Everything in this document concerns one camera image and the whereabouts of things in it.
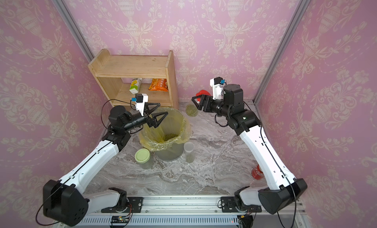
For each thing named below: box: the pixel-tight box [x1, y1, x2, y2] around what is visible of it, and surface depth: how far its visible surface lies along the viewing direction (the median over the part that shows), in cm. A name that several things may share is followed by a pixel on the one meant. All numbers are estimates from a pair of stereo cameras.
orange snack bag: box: [148, 78, 169, 92], surface depth 98 cm
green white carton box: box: [129, 77, 143, 95], surface depth 97 cm
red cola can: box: [251, 164, 265, 180], surface depth 78 cm
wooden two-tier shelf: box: [87, 48, 180, 110], surface depth 83 cm
